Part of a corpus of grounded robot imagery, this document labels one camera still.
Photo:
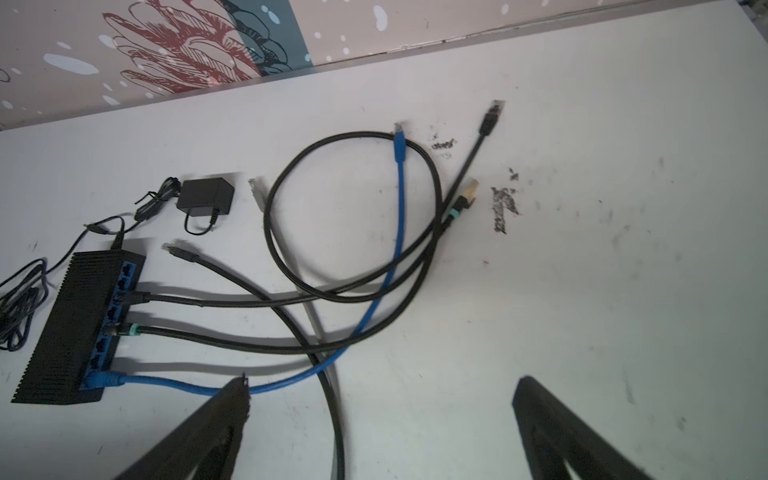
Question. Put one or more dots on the black network switch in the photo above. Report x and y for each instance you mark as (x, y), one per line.
(73, 346)

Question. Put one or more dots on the black power adapter with cable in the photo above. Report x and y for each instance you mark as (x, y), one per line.
(25, 291)

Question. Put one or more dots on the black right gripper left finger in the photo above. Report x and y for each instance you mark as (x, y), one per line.
(206, 445)

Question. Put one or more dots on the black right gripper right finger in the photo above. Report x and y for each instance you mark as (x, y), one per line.
(557, 442)

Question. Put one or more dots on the small black plug adapter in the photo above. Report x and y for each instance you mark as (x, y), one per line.
(206, 197)

